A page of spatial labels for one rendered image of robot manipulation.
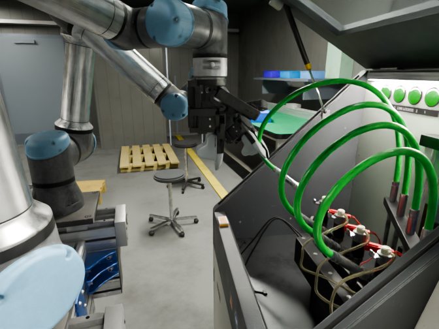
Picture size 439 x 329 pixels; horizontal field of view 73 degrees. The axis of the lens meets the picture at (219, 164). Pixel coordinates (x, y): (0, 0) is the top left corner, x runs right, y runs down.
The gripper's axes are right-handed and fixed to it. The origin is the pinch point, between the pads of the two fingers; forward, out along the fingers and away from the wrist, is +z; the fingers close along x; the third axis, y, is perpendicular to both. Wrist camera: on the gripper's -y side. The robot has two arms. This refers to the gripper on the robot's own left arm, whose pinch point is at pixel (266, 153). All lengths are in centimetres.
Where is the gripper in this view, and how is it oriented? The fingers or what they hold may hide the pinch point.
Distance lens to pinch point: 87.2
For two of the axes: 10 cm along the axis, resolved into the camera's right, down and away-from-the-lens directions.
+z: 5.4, 8.1, -2.3
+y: -7.1, 5.9, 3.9
